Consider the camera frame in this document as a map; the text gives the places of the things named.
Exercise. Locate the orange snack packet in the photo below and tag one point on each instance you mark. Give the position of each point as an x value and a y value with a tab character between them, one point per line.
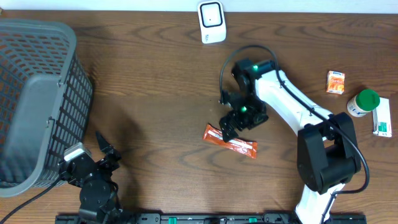
335	82

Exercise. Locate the white barcode scanner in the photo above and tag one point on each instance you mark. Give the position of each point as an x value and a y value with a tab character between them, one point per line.
212	22

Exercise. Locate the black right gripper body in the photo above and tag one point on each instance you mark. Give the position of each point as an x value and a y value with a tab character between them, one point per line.
249	111

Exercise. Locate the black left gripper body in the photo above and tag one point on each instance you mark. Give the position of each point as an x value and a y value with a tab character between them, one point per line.
105	168

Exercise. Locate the white Panadol medicine box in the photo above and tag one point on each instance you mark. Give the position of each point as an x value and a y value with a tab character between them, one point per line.
382	119

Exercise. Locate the red Top chocolate bar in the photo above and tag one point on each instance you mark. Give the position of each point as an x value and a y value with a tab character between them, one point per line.
213	135

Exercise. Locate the black mounting rail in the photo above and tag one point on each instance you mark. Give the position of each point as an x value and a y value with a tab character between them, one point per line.
155	218

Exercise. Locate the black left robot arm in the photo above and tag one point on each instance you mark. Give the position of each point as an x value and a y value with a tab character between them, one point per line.
99	193

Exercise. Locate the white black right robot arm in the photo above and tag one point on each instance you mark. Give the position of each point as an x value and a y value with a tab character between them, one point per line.
327	150

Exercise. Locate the grey plastic basket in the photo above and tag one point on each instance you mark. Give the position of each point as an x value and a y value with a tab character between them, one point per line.
45	102

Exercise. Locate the small green white can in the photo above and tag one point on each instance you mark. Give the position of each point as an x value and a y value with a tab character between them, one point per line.
363	103

